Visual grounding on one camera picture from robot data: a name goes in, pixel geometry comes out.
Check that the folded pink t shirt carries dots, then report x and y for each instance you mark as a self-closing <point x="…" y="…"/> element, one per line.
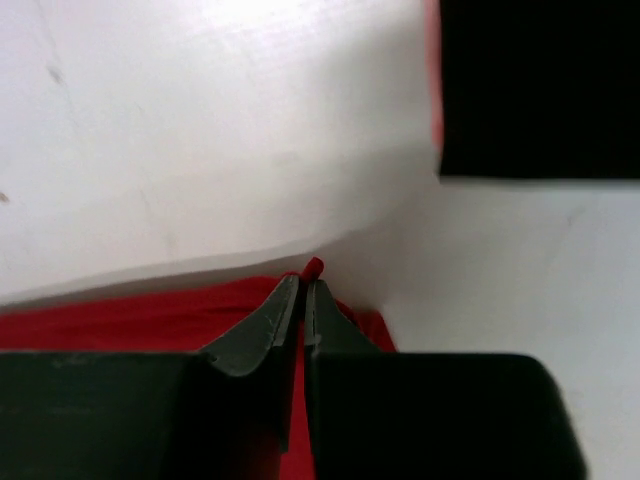
<point x="433" y="48"/>

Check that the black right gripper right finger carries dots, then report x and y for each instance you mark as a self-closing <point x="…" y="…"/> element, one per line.
<point x="379" y="415"/>

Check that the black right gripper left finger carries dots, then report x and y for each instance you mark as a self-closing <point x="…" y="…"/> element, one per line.
<point x="221" y="411"/>

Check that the red t shirt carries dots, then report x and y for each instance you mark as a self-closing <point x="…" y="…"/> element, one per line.
<point x="182" y="321"/>

